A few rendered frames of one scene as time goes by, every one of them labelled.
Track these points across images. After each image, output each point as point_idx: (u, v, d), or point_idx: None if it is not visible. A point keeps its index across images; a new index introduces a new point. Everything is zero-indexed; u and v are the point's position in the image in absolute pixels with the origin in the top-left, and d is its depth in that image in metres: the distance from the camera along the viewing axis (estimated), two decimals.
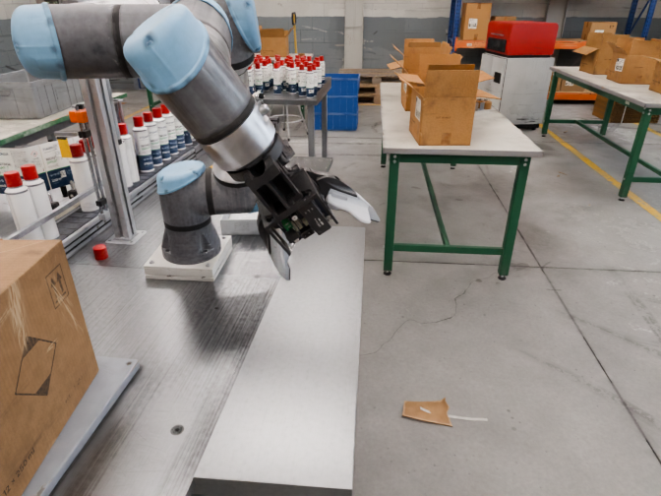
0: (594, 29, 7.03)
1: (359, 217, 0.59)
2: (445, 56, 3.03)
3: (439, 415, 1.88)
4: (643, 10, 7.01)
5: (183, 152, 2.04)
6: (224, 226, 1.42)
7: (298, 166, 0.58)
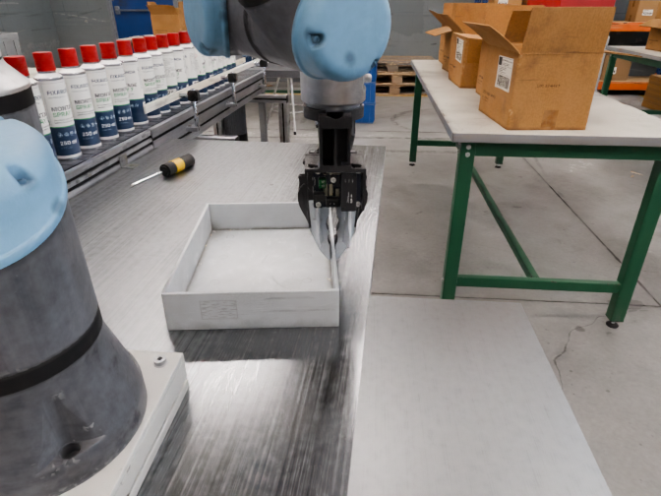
0: (641, 8, 6.16)
1: (351, 235, 0.61)
2: (521, 8, 2.15)
3: None
4: None
5: (129, 135, 1.17)
6: (174, 310, 0.55)
7: (356, 151, 0.61)
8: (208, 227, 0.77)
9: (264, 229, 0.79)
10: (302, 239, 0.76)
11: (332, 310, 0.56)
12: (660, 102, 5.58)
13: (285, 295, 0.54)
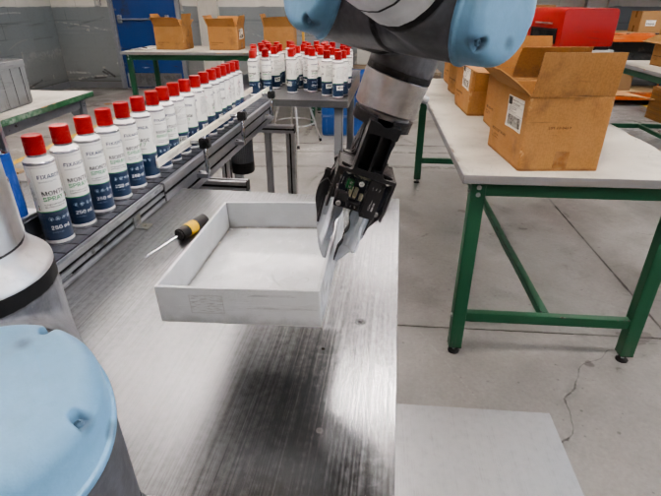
0: (644, 19, 6.15)
1: (359, 242, 0.61)
2: (529, 38, 2.15)
3: None
4: None
5: (143, 191, 1.16)
6: (166, 302, 0.58)
7: (388, 163, 0.61)
8: (224, 224, 0.80)
9: (278, 228, 0.81)
10: (313, 239, 0.77)
11: (315, 310, 0.56)
12: None
13: (268, 293, 0.55)
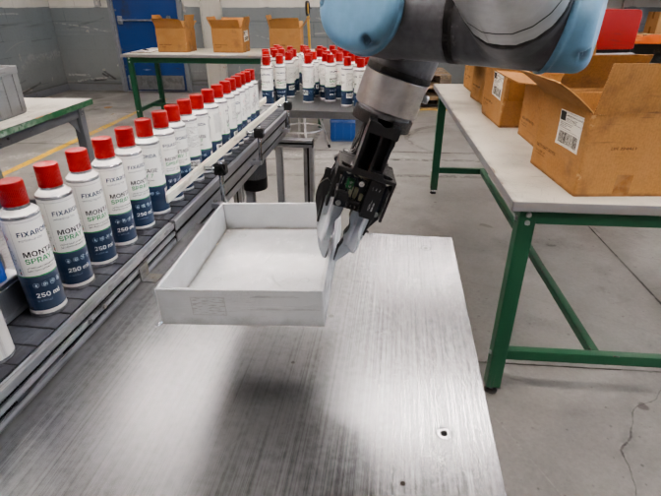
0: None
1: (359, 242, 0.61)
2: None
3: None
4: None
5: (150, 232, 0.97)
6: (167, 305, 0.57)
7: (388, 163, 0.61)
8: (221, 226, 0.79)
9: (275, 229, 0.81)
10: (311, 239, 0.77)
11: (318, 310, 0.56)
12: None
13: (270, 293, 0.55)
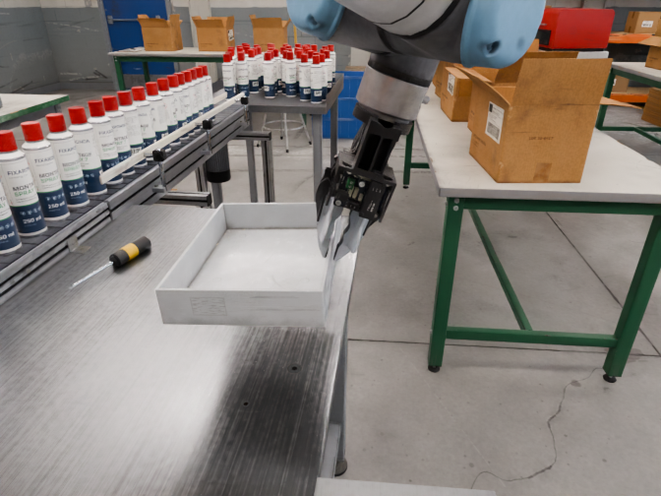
0: (641, 20, 6.06)
1: (359, 242, 0.61)
2: None
3: None
4: None
5: (83, 211, 1.07)
6: (167, 305, 0.57)
7: (388, 164, 0.61)
8: (221, 226, 0.79)
9: (275, 229, 0.81)
10: (311, 239, 0.77)
11: (318, 310, 0.56)
12: (660, 117, 5.48)
13: (270, 294, 0.55)
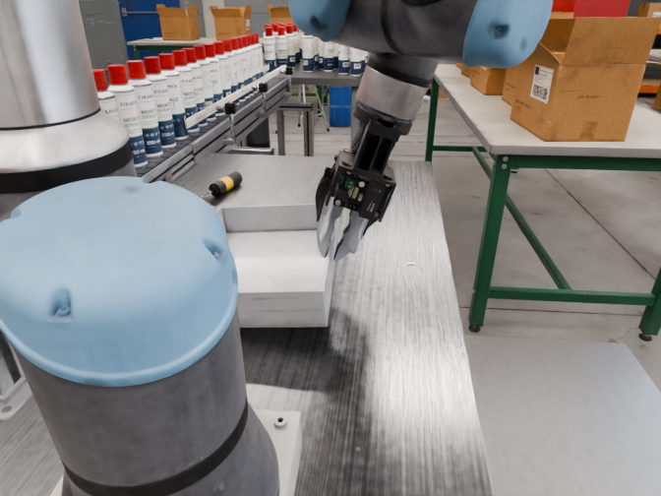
0: (652, 11, 6.13)
1: (359, 242, 0.61)
2: (550, 15, 2.12)
3: None
4: None
5: (172, 151, 1.14)
6: None
7: (388, 163, 0.61)
8: None
9: (275, 231, 0.81)
10: (311, 240, 0.77)
11: (320, 310, 0.56)
12: None
13: (271, 295, 0.55)
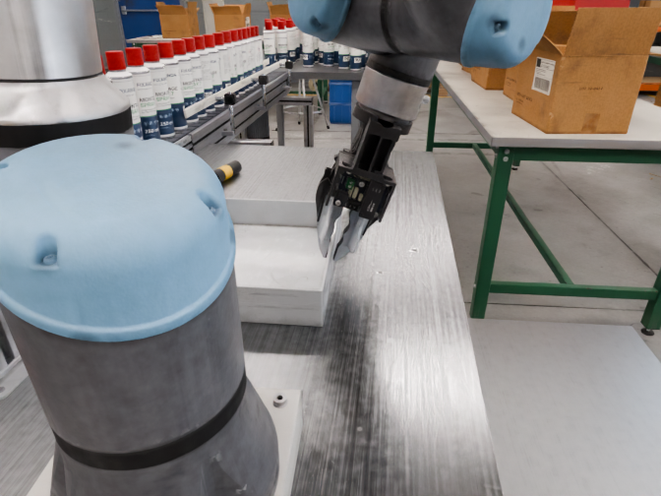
0: None
1: (359, 242, 0.61)
2: (551, 8, 2.11)
3: None
4: None
5: (171, 140, 1.13)
6: None
7: (388, 164, 0.61)
8: None
9: (275, 226, 0.81)
10: (311, 238, 0.77)
11: (316, 310, 0.56)
12: None
13: (270, 291, 0.55)
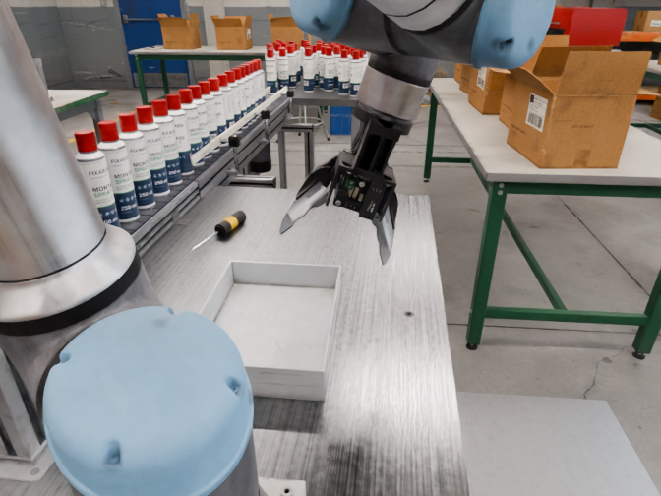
0: (650, 19, 6.17)
1: (389, 240, 0.61)
2: (546, 37, 2.17)
3: None
4: None
5: (179, 188, 1.18)
6: None
7: (388, 164, 0.61)
8: (229, 282, 0.85)
9: (279, 286, 0.86)
10: (313, 300, 0.82)
11: (319, 387, 0.61)
12: None
13: (276, 371, 0.61)
